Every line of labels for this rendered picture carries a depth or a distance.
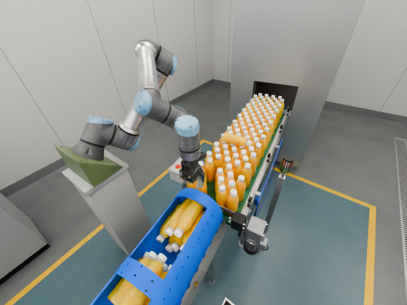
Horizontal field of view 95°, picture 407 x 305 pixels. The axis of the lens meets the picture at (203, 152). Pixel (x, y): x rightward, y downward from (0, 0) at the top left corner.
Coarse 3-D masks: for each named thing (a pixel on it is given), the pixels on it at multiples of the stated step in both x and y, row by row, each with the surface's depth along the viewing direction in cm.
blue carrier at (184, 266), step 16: (192, 192) 95; (208, 208) 91; (160, 224) 99; (208, 224) 88; (144, 240) 89; (192, 240) 80; (208, 240) 87; (128, 256) 81; (176, 256) 98; (192, 256) 78; (128, 272) 69; (144, 272) 68; (176, 272) 71; (192, 272) 77; (112, 288) 78; (144, 288) 65; (160, 288) 66; (176, 288) 70; (96, 304) 72; (112, 304) 78; (160, 304) 65; (176, 304) 70
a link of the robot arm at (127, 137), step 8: (160, 48) 109; (160, 56) 109; (168, 56) 112; (160, 64) 112; (168, 64) 113; (176, 64) 116; (160, 72) 114; (168, 72) 117; (160, 80) 118; (160, 88) 123; (128, 112) 126; (128, 120) 125; (136, 120) 126; (120, 128) 126; (128, 128) 127; (136, 128) 130; (120, 136) 127; (128, 136) 128; (136, 136) 133; (112, 144) 127; (120, 144) 129; (128, 144) 131; (136, 144) 134
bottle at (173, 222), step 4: (184, 200) 102; (188, 200) 101; (184, 204) 99; (188, 204) 99; (180, 208) 97; (184, 208) 97; (176, 212) 96; (180, 212) 95; (172, 216) 95; (176, 216) 94; (172, 220) 92; (176, 220) 92; (172, 224) 91; (176, 224) 91; (172, 228) 91
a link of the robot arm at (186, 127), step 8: (176, 120) 70; (184, 120) 70; (192, 120) 70; (176, 128) 69; (184, 128) 67; (192, 128) 68; (184, 136) 69; (192, 136) 69; (184, 144) 71; (192, 144) 71; (184, 152) 74; (192, 152) 74
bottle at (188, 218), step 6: (192, 204) 94; (198, 204) 94; (186, 210) 92; (192, 210) 91; (198, 210) 93; (180, 216) 91; (186, 216) 89; (192, 216) 90; (198, 216) 93; (180, 222) 87; (186, 222) 87; (192, 222) 89; (180, 228) 86; (186, 228) 86
